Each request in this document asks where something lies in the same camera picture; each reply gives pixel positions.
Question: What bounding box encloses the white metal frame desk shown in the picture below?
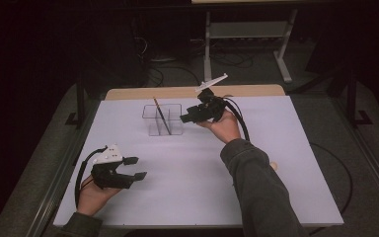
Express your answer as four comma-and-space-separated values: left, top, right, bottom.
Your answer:
190, 0, 300, 85

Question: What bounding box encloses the white board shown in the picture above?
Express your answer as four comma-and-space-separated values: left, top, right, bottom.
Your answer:
52, 95, 344, 229

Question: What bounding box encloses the right hand-held gripper black cable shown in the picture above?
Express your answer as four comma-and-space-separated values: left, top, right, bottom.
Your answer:
221, 96, 355, 237

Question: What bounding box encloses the clear plastic organizer box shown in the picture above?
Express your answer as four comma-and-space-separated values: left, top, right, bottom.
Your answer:
141, 103, 185, 137

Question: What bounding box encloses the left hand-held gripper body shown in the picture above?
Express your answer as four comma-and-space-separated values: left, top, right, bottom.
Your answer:
91, 143, 136, 191

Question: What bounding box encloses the aluminium rail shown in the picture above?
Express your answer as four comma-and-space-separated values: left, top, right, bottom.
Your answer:
332, 97, 379, 211
26, 98, 101, 237

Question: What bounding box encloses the hand-held gripper black cable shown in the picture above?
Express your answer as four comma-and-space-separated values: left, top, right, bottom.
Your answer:
221, 96, 355, 237
74, 146, 109, 209

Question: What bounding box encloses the black floor cable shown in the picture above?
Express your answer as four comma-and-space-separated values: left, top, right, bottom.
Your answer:
147, 65, 201, 88

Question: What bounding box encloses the wooden table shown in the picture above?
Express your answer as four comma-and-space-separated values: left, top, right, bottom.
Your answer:
105, 84, 286, 102

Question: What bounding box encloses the left hand-held gripper black cable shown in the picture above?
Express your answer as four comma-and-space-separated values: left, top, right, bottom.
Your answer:
74, 146, 109, 209

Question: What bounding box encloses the person's right hand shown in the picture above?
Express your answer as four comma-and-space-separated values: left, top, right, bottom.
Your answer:
196, 110, 242, 145

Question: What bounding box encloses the person's left hand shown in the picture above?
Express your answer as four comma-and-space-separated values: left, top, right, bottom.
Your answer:
77, 176, 122, 217

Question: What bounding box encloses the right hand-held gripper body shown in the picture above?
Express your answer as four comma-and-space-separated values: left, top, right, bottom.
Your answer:
194, 73, 229, 123

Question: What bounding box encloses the black metal stand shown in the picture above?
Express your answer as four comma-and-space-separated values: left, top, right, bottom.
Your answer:
345, 70, 374, 128
64, 73, 87, 130

